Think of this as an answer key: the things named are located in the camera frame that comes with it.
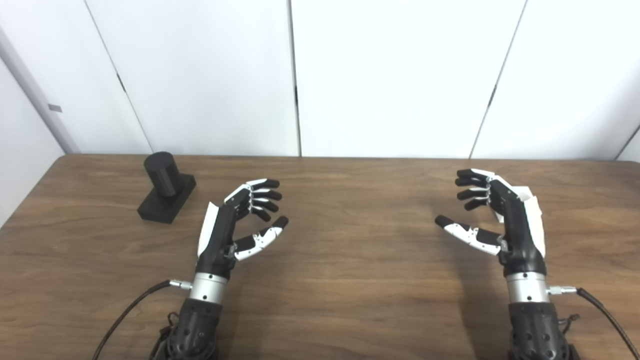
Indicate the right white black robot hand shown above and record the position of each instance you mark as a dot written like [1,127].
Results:
[517,235]

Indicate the black cylinder peg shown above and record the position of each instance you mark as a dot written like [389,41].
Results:
[162,192]

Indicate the small grey wall tag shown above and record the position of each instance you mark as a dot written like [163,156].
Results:
[55,107]

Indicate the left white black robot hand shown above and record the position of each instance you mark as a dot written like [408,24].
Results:
[218,235]

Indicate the grey wall corner post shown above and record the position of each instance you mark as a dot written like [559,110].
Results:
[35,95]

